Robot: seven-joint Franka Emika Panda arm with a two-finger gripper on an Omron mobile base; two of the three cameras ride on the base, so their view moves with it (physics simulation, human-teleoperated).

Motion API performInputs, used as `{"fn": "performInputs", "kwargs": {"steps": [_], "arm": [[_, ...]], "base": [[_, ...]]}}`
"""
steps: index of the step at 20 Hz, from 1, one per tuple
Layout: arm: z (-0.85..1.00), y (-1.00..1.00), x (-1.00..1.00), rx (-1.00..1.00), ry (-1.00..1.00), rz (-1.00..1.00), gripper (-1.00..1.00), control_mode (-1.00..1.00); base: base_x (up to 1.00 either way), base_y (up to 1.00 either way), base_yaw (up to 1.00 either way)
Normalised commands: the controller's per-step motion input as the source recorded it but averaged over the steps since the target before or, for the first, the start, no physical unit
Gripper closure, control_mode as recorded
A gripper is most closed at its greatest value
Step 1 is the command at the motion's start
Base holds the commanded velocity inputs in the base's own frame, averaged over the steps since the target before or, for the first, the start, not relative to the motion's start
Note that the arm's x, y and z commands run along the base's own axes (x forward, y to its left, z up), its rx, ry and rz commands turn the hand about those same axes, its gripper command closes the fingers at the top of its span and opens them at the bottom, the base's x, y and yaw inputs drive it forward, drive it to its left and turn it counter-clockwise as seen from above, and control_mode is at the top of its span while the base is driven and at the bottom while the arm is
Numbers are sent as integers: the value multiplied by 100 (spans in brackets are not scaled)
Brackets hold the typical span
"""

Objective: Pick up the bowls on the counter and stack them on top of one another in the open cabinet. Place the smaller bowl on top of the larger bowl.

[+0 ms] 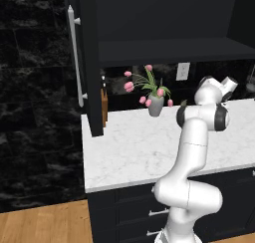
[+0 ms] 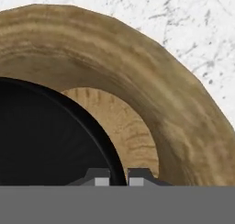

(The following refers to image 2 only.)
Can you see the black bowl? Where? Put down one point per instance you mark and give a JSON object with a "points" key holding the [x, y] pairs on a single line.
{"points": [[46, 136]]}

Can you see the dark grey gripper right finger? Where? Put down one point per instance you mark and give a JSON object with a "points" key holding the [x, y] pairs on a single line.
{"points": [[138, 176]]}

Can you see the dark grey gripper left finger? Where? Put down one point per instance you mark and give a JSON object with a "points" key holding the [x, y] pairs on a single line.
{"points": [[98, 176]]}

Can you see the large wooden bowl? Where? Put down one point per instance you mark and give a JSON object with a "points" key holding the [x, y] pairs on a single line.
{"points": [[159, 90]]}

